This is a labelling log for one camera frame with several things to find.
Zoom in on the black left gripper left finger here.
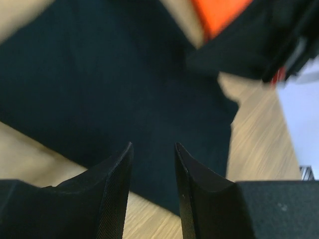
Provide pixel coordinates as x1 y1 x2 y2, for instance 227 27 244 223
0 144 133 239

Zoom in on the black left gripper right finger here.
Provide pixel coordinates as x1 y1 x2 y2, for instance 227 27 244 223
175 143 319 239

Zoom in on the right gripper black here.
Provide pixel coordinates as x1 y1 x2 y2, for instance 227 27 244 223
187 0 319 84

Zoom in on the folded orange t-shirt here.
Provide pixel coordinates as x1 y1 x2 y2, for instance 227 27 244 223
191 0 252 41

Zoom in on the black t-shirt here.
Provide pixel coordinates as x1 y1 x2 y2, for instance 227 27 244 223
0 0 238 214

